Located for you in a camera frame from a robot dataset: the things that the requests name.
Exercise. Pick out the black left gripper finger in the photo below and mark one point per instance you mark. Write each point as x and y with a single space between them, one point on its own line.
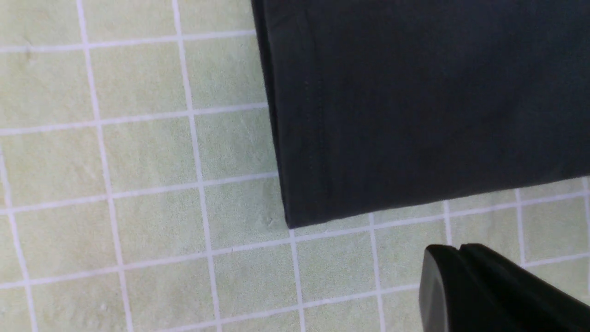
475 289

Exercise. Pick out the light green checkered tablecloth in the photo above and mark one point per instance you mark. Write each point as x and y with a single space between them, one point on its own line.
139 190

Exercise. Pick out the dark gray long-sleeved shirt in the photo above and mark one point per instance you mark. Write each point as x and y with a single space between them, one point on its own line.
381 104

